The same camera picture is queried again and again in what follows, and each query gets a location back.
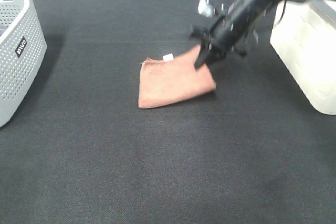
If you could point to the black table mat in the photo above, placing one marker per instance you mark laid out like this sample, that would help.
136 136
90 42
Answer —
79 150

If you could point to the orange-brown towel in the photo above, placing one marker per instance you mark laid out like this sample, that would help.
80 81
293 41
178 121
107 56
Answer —
163 82

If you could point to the white plastic storage box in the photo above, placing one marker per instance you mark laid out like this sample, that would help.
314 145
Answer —
303 36

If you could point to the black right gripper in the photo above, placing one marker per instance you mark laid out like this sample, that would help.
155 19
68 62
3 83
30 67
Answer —
230 26

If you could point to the grey perforated laundry basket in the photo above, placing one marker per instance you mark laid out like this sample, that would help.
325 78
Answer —
23 47

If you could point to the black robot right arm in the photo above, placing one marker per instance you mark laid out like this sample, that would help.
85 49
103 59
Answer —
230 26

